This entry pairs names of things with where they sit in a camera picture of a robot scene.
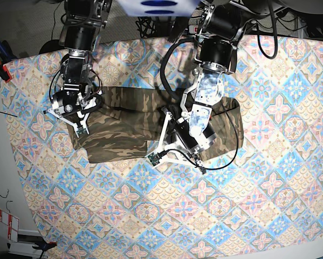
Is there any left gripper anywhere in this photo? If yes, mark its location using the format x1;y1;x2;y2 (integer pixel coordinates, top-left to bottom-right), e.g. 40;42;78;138
146;106;217;169

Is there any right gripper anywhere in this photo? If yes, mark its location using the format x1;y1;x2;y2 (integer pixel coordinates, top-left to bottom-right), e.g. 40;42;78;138
43;90;103;137

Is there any camouflage T-shirt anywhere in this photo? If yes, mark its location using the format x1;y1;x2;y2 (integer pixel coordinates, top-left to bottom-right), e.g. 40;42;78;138
67;86;244;163

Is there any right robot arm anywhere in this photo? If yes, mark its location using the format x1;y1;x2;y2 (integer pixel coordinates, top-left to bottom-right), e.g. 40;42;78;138
44;1;112;136

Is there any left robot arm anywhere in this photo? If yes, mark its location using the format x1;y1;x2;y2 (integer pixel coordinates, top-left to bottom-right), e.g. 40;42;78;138
146;1;277;173

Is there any red black clamp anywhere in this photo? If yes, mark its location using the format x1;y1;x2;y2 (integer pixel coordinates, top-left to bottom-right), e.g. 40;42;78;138
0;40;17;83

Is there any patterned tile tablecloth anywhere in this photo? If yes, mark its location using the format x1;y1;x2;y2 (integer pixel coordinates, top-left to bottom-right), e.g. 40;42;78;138
0;36;323;258

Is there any white power strip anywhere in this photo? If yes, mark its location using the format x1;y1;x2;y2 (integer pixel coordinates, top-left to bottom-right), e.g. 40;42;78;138
188;25;198;35

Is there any red white label card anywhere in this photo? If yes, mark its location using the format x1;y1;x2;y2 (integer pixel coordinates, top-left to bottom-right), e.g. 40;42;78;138
0;209;19;242

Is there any blue orange clamp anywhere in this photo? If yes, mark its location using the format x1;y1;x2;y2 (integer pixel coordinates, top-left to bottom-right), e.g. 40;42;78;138
32;241;57;251

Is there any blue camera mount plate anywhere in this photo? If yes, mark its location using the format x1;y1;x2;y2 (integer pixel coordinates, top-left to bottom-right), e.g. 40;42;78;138
118;0;200;17

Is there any black support post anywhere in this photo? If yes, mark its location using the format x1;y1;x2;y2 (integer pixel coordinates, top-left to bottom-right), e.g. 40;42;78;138
168;17;188;43

